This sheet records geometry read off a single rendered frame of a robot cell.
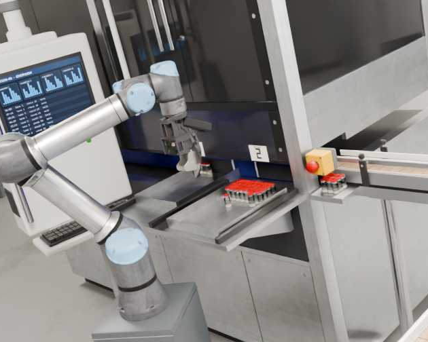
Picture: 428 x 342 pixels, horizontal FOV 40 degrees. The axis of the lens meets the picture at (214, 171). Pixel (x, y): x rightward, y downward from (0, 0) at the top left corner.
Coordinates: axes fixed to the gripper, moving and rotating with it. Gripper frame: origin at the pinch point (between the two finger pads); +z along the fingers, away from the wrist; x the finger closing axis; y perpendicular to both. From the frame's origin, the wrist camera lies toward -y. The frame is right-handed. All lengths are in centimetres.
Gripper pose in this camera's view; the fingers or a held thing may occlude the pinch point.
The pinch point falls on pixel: (195, 172)
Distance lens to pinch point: 183.8
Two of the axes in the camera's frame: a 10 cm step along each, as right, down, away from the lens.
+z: 2.3, 9.2, 3.1
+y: -6.9, 3.7, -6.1
